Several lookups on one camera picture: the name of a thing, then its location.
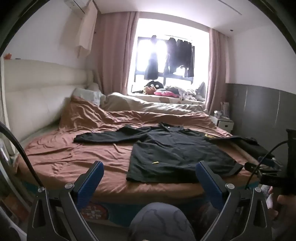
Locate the person's right hand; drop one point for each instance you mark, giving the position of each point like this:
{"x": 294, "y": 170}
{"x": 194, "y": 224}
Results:
{"x": 286, "y": 206}

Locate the pale pillow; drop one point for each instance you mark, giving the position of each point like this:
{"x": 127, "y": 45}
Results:
{"x": 87, "y": 95}

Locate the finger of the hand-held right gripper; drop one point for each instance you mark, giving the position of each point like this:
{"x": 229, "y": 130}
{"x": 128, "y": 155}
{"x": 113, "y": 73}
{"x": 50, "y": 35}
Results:
{"x": 252, "y": 166}

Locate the glass jar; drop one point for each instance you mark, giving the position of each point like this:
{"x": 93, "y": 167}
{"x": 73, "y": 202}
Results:
{"x": 224, "y": 110}

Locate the bed with brown sheet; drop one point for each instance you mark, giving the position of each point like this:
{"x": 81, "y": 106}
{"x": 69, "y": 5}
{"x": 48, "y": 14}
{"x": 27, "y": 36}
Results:
{"x": 69, "y": 157}

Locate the dark hanging jacket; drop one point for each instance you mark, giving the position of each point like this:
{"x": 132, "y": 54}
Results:
{"x": 180, "y": 55}

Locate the white hanging cloth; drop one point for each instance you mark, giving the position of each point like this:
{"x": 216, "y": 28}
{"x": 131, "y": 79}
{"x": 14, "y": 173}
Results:
{"x": 86, "y": 34}

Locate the black shirt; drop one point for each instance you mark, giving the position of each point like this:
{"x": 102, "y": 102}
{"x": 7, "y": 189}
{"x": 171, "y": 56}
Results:
{"x": 173, "y": 153}

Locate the small orange toy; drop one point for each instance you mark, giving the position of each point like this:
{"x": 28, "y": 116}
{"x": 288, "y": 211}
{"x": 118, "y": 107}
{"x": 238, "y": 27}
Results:
{"x": 8, "y": 56}

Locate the beige duvet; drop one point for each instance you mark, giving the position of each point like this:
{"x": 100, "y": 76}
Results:
{"x": 143, "y": 105}

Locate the pink curtain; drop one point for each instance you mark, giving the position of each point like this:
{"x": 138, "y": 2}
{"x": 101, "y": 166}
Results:
{"x": 217, "y": 69}
{"x": 115, "y": 51}

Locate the white air conditioner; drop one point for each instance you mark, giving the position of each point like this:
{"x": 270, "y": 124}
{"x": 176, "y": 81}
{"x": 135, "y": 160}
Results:
{"x": 74, "y": 3}

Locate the dark framed window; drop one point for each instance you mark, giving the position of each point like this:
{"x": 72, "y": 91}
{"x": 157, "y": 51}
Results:
{"x": 140, "y": 77}

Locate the black plush toy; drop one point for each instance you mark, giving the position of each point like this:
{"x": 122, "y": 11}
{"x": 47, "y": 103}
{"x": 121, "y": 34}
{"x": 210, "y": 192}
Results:
{"x": 153, "y": 84}

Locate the white nightstand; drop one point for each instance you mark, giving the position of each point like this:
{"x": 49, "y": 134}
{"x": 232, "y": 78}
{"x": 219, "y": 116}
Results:
{"x": 225, "y": 125}

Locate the pink cloth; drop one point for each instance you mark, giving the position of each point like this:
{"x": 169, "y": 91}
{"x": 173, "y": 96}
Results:
{"x": 165, "y": 93}

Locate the white padded headboard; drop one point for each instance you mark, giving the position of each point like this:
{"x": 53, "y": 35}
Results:
{"x": 34, "y": 92}

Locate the dark hanging trousers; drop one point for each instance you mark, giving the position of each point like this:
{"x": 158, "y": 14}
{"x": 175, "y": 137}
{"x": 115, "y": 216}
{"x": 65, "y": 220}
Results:
{"x": 151, "y": 69}

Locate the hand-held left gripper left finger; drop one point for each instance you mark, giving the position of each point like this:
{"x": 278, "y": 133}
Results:
{"x": 90, "y": 183}

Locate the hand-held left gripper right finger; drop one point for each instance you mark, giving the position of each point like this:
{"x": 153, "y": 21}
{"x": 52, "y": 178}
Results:
{"x": 209, "y": 183}

